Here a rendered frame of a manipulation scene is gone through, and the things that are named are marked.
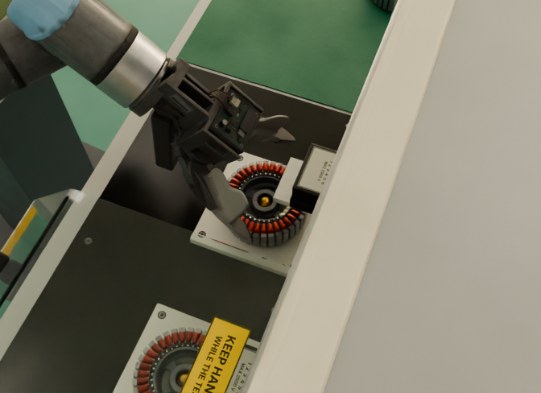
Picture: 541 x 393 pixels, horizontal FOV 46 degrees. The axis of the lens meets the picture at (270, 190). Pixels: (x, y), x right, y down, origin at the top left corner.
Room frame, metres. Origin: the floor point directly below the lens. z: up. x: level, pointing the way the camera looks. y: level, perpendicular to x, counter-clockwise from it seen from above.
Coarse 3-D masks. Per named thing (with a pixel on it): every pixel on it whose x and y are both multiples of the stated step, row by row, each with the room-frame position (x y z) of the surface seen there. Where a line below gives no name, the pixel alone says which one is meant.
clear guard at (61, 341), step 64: (64, 192) 0.26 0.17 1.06; (64, 256) 0.20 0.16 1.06; (128, 256) 0.20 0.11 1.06; (192, 256) 0.20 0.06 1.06; (256, 256) 0.20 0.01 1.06; (0, 320) 0.15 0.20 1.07; (64, 320) 0.15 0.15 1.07; (128, 320) 0.15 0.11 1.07; (192, 320) 0.15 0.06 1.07; (256, 320) 0.15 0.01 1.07; (0, 384) 0.10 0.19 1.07; (64, 384) 0.10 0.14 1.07; (128, 384) 0.10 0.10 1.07
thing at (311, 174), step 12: (312, 144) 0.40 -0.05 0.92; (312, 156) 0.39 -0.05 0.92; (324, 156) 0.39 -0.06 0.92; (288, 168) 0.40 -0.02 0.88; (300, 168) 0.37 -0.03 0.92; (312, 168) 0.37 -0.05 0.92; (324, 168) 0.37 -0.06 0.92; (288, 180) 0.38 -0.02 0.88; (300, 180) 0.36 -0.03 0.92; (312, 180) 0.36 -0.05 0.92; (324, 180) 0.36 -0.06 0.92; (276, 192) 0.36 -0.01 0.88; (288, 192) 0.36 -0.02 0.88; (300, 192) 0.34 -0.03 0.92; (312, 192) 0.34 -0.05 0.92; (288, 204) 0.35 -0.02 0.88; (300, 204) 0.34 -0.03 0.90; (312, 204) 0.34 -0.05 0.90
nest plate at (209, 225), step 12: (252, 156) 0.48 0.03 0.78; (228, 168) 0.46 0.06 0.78; (204, 216) 0.39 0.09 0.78; (204, 228) 0.37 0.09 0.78; (216, 228) 0.37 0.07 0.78; (228, 228) 0.37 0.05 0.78; (228, 240) 0.35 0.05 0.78; (240, 240) 0.35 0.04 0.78; (288, 240) 0.35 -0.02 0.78; (300, 240) 0.35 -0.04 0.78; (252, 252) 0.33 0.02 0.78; (264, 252) 0.33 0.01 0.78; (276, 252) 0.33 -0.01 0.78; (288, 252) 0.33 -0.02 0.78; (288, 264) 0.32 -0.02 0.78
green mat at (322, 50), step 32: (224, 0) 0.81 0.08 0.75; (256, 0) 0.81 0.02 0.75; (288, 0) 0.81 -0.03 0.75; (320, 0) 0.81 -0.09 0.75; (352, 0) 0.81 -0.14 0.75; (192, 32) 0.74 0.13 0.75; (224, 32) 0.74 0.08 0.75; (256, 32) 0.74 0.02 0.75; (288, 32) 0.74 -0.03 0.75; (320, 32) 0.74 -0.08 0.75; (352, 32) 0.74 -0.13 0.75; (384, 32) 0.74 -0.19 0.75; (224, 64) 0.67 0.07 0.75; (256, 64) 0.67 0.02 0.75; (288, 64) 0.67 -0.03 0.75; (320, 64) 0.67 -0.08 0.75; (352, 64) 0.67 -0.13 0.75; (320, 96) 0.61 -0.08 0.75; (352, 96) 0.61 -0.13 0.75
